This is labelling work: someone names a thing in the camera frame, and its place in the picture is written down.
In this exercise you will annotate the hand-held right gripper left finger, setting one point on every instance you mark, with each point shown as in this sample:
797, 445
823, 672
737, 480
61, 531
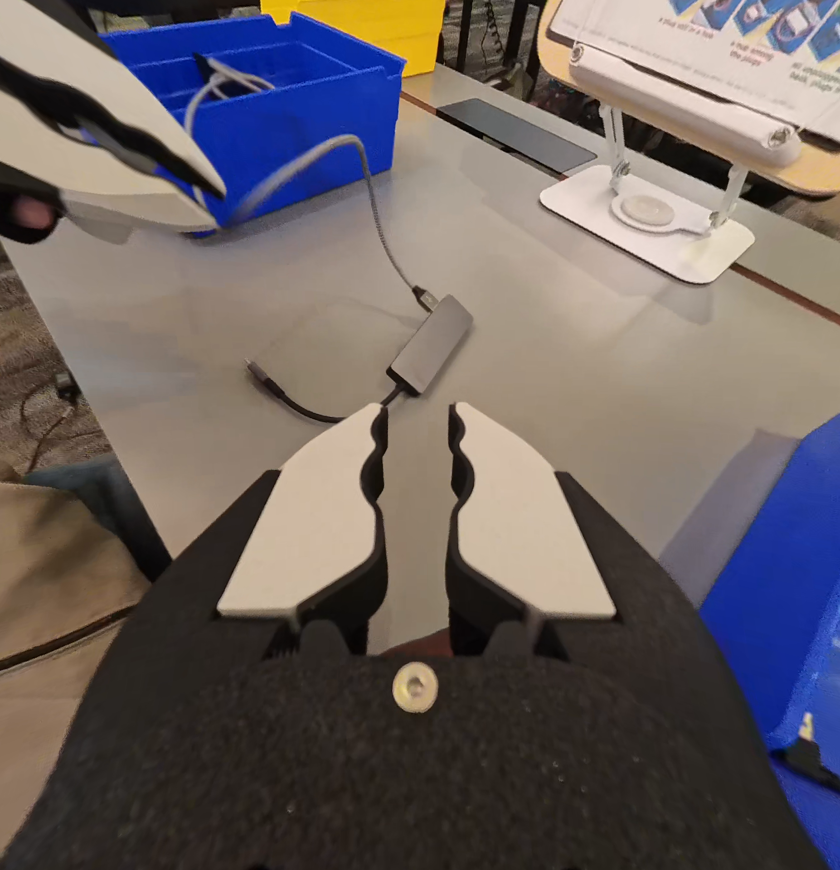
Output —
304, 544

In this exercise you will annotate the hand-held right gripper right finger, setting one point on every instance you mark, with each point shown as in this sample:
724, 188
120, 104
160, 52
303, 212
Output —
528, 544

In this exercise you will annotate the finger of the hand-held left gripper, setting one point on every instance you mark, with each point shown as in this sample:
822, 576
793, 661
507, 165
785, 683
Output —
52, 163
86, 68

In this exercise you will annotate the blue plastic bin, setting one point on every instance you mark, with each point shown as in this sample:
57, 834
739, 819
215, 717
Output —
787, 544
311, 122

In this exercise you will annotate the person's left hand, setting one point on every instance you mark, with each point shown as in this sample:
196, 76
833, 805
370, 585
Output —
35, 214

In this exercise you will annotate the person's blue trousers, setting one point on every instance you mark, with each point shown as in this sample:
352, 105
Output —
120, 516

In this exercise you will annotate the person's beige clothing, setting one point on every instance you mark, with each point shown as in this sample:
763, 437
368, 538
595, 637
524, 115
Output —
39, 578

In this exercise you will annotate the yellow plastic bin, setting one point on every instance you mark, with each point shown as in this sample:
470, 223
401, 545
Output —
392, 34

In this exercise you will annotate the wooden book stand white base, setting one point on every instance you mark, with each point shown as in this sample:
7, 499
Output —
583, 197

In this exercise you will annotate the printed instruction sheet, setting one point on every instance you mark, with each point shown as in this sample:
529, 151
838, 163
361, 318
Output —
705, 64

